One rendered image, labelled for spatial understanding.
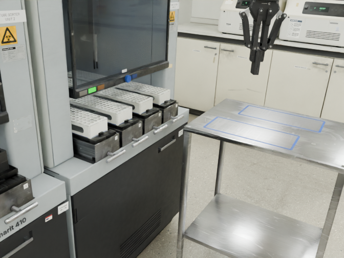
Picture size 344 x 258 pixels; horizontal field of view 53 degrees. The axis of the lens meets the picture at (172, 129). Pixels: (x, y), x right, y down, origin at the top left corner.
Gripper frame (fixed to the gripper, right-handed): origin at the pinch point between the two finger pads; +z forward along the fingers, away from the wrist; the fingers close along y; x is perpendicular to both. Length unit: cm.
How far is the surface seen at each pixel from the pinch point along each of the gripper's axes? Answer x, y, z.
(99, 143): 17, -47, 34
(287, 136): 19.6, 23.8, 32.6
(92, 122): 23, -49, 28
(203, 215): 43, 0, 87
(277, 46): 209, 95, 30
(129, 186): 31, -36, 61
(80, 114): 30, -55, 28
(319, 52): 187, 124, 31
